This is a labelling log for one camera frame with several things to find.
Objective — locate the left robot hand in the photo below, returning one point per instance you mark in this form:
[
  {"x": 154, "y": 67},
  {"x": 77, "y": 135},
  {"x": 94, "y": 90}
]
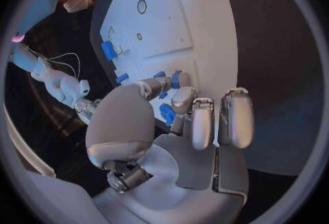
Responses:
[{"x": 195, "y": 166}]

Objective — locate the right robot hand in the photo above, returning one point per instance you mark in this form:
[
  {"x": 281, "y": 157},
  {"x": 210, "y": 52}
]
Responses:
[{"x": 84, "y": 108}]

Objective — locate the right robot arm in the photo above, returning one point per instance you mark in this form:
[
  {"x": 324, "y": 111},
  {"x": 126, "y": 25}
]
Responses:
[{"x": 54, "y": 82}]

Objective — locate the white task board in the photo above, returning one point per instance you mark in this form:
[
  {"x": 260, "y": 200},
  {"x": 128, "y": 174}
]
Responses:
[{"x": 174, "y": 22}]

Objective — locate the blue plug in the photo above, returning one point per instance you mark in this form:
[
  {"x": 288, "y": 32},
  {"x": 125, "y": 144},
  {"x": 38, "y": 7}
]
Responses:
[{"x": 166, "y": 112}]

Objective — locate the blue block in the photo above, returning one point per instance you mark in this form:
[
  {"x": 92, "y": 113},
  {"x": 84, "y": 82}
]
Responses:
[{"x": 109, "y": 51}]

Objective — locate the small blue peg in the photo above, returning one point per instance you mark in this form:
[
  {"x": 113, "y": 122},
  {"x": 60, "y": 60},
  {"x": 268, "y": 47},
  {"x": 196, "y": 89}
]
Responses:
[{"x": 163, "y": 95}]

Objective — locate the blue short cylinder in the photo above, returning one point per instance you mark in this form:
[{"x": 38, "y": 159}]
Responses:
[{"x": 159, "y": 75}]

